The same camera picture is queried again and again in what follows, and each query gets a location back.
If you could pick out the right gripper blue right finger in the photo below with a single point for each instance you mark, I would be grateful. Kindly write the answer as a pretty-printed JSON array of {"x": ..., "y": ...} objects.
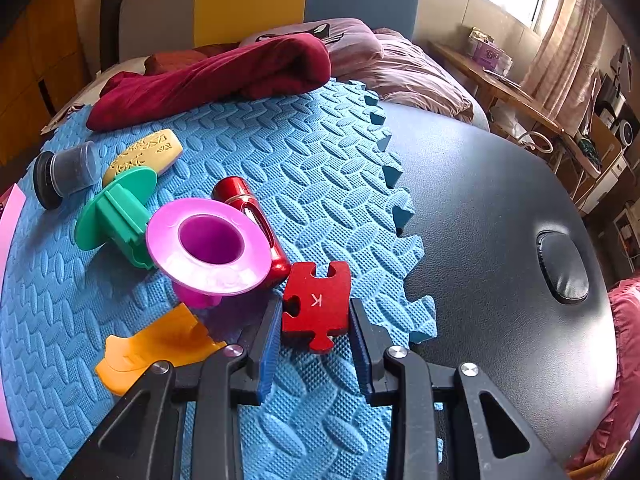
[{"x": 368, "y": 343}]

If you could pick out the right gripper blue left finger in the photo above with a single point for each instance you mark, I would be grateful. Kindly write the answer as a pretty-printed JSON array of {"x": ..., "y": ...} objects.
[{"x": 263, "y": 353}]

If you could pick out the red puzzle piece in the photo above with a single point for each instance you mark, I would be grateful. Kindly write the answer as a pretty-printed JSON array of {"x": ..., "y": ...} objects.
[{"x": 317, "y": 308}]

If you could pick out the magenta plastic cup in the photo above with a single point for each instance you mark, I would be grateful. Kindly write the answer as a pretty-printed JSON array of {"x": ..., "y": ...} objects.
[{"x": 208, "y": 249}]

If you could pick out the teal plastic spool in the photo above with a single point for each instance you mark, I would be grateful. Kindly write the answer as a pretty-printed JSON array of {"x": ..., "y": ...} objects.
[{"x": 118, "y": 214}]

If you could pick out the black clear filter canister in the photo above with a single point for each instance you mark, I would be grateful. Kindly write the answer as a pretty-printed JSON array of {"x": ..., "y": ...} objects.
[{"x": 61, "y": 174}]

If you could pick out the orange curved toy piece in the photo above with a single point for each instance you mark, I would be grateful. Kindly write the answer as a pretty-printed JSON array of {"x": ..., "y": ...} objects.
[{"x": 178, "y": 337}]

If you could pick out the yellow perforated oval case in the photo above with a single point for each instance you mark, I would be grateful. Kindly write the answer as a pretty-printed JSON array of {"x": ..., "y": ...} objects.
[{"x": 158, "y": 151}]

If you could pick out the dark red blanket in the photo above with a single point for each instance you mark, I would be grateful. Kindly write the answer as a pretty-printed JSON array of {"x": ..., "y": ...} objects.
[{"x": 280, "y": 66}]

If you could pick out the rust red cushion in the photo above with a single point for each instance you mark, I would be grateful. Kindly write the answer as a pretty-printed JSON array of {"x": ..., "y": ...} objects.
[{"x": 166, "y": 62}]

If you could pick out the beige folded cloth bag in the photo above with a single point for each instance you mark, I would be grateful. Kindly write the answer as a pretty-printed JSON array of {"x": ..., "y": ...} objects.
[{"x": 91, "y": 93}]

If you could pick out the mauve striped duvet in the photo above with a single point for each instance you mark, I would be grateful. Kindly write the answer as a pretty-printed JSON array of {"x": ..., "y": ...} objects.
[{"x": 406, "y": 75}]

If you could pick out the wooden side table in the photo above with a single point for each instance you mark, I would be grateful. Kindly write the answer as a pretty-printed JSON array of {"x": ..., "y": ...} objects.
[{"x": 490, "y": 90}]

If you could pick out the purple cat pillow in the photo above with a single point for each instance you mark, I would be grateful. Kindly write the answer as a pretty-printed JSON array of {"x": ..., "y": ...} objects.
[{"x": 351, "y": 44}]

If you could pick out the purple box on table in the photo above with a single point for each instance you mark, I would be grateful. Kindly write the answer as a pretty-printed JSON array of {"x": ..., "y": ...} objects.
[{"x": 483, "y": 51}]

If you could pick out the grey yellow blue headboard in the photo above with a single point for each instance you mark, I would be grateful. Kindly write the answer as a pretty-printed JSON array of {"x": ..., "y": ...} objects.
[{"x": 145, "y": 27}]

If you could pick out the wooden wardrobe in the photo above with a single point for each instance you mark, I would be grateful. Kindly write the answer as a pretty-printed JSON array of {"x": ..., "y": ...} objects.
[{"x": 42, "y": 67}]

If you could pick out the pink curtain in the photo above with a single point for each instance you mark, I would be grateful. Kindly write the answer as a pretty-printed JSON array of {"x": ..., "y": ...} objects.
[{"x": 565, "y": 66}]

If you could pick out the black rolled mat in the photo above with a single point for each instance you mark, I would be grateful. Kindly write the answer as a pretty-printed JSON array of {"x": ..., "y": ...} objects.
[{"x": 109, "y": 33}]

